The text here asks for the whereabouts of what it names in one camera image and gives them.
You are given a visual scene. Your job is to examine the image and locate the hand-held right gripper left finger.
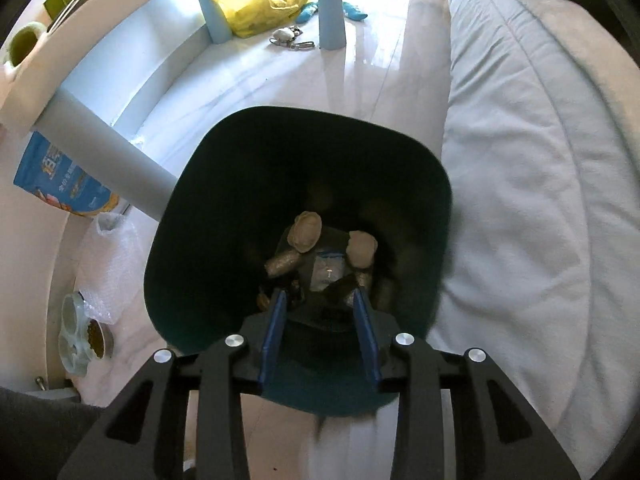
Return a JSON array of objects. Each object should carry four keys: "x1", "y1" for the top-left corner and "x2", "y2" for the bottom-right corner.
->
[{"x1": 57, "y1": 291, "x2": 289, "y2": 480}]

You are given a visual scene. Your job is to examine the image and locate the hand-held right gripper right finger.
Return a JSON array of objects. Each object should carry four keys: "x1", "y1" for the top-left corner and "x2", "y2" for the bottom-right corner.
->
[{"x1": 352, "y1": 290, "x2": 581, "y2": 480}]

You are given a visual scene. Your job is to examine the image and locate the black silver snack wrapper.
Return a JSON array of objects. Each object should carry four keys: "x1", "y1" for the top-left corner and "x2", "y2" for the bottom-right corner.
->
[{"x1": 264, "y1": 251, "x2": 301, "y2": 279}]

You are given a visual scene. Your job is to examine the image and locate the blue wipes packet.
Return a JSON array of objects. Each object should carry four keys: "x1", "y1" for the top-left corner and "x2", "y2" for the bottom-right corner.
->
[{"x1": 312, "y1": 250, "x2": 347, "y2": 293}]

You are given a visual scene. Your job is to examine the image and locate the white tissue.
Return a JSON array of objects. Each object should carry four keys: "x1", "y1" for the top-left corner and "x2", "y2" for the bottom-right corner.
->
[{"x1": 346, "y1": 230, "x2": 378, "y2": 269}]

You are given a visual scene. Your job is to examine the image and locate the black trash bin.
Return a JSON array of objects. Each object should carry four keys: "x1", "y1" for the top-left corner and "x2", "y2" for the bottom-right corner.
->
[{"x1": 144, "y1": 106, "x2": 453, "y2": 418}]

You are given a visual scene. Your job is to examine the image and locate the clear bubble wrap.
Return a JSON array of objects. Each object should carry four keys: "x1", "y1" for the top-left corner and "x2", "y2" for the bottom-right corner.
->
[{"x1": 75, "y1": 211, "x2": 147, "y2": 326}]

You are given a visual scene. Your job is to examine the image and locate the pale green pet feeder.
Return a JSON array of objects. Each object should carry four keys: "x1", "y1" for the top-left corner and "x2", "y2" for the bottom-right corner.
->
[{"x1": 59, "y1": 291, "x2": 116, "y2": 377}]

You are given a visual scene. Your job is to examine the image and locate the grey cloth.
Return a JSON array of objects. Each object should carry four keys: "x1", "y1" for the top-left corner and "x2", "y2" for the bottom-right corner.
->
[{"x1": 0, "y1": 386, "x2": 103, "y2": 480}]

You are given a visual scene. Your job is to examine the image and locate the light blue table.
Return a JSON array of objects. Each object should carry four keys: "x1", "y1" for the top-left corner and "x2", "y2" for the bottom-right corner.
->
[{"x1": 0, "y1": 0, "x2": 347, "y2": 223}]

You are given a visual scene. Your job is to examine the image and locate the yellow plastic bag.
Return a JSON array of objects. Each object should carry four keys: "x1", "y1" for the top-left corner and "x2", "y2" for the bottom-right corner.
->
[{"x1": 211, "y1": 0, "x2": 312, "y2": 39}]

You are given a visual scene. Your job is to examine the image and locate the cream green slipper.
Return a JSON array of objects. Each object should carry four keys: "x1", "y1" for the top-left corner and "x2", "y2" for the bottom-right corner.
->
[{"x1": 2, "y1": 24, "x2": 49, "y2": 82}]

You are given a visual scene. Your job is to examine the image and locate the plush keychain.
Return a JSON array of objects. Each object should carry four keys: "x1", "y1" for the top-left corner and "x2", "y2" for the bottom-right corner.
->
[{"x1": 269, "y1": 24, "x2": 317, "y2": 52}]

